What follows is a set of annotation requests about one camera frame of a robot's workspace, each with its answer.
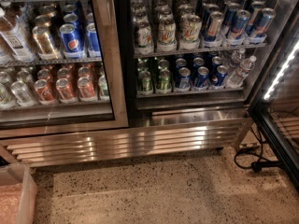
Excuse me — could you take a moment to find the blue pepsi can lower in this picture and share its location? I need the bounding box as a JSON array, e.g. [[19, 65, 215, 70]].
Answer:
[[175, 67, 191, 91]]

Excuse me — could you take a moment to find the red coke can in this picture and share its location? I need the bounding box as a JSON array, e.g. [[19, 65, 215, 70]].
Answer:
[[77, 77, 97, 101], [35, 79, 58, 105], [56, 78, 77, 104]]

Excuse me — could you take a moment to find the red coke can middle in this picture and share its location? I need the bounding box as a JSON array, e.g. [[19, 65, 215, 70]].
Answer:
[[56, 78, 77, 104]]

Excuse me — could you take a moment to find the red coke can right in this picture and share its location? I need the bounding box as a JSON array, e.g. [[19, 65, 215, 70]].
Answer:
[[77, 77, 97, 101]]

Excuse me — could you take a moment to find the gold soda can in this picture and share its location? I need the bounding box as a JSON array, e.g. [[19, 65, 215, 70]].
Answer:
[[32, 25, 61, 60]]

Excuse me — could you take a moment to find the blue pepsi can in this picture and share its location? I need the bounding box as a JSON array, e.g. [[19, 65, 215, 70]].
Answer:
[[59, 23, 84, 59], [175, 67, 191, 91]]

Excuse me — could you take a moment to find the silver blue energy can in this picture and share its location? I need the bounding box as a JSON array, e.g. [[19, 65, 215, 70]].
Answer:
[[245, 7, 277, 44], [203, 11, 224, 48]]

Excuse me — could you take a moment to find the stainless steel fridge base grille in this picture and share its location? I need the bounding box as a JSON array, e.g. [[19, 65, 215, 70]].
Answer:
[[1, 118, 251, 167]]

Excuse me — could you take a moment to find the white green soda can right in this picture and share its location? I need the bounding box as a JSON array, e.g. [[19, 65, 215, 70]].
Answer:
[[179, 14, 202, 49]]

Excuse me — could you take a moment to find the clear water bottle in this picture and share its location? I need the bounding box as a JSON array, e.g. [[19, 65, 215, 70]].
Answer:
[[226, 55, 257, 88]]

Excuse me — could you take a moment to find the white green soda can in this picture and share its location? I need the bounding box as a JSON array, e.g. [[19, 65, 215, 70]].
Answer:
[[179, 14, 202, 49], [157, 18, 177, 51]]

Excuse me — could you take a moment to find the blue pepsi can front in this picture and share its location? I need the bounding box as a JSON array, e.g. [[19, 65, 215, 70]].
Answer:
[[59, 23, 84, 59]]

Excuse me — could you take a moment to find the fridge glass door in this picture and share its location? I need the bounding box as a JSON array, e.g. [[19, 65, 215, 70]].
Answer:
[[250, 4, 299, 190], [0, 0, 127, 140]]

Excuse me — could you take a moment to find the iced tea bottle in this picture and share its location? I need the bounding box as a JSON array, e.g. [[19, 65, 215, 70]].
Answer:
[[0, 8, 36, 63]]

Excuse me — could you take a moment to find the silver blue energy can right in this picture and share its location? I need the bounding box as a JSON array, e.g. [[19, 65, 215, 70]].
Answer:
[[245, 7, 277, 44]]

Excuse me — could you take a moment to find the black power cable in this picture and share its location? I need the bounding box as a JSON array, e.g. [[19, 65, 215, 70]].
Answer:
[[234, 126, 283, 174]]

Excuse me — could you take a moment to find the translucent plastic bin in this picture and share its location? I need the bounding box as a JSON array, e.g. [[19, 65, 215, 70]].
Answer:
[[0, 163, 37, 224]]

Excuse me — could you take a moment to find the green sprite can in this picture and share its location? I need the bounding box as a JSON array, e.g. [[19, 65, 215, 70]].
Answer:
[[156, 69, 171, 93]]

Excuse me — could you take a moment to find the red coke can left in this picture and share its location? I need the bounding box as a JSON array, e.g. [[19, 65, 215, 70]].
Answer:
[[35, 79, 58, 105]]

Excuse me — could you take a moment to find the silver diet coke can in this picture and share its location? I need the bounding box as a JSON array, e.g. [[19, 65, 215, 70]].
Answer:
[[11, 81, 36, 106]]

